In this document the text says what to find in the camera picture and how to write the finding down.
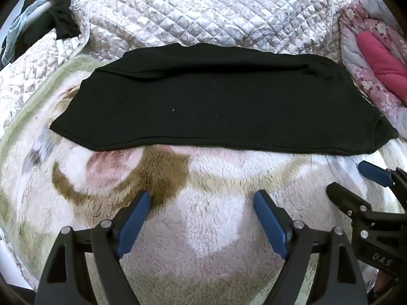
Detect quilted beige bedspread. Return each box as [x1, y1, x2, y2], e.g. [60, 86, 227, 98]
[0, 0, 363, 124]

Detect floral fleece blanket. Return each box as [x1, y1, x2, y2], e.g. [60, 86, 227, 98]
[0, 54, 407, 305]

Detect black pants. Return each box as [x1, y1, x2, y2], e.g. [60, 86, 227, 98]
[49, 42, 399, 156]

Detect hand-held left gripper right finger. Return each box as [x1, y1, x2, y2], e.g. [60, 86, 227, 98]
[253, 189, 368, 305]

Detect pink pillow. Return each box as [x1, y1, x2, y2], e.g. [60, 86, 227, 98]
[356, 32, 407, 105]

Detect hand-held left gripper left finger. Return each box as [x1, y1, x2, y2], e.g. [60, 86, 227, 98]
[33, 191, 151, 305]

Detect pile of dark clothes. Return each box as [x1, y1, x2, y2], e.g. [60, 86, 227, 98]
[0, 0, 53, 67]

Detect black garment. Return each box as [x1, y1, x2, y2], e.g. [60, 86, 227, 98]
[46, 0, 80, 40]

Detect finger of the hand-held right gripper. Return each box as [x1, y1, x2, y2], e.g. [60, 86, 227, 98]
[358, 160, 407, 204]
[326, 181, 382, 226]

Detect pink floral quilt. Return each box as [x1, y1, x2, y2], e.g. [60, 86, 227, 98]
[339, 0, 407, 140]

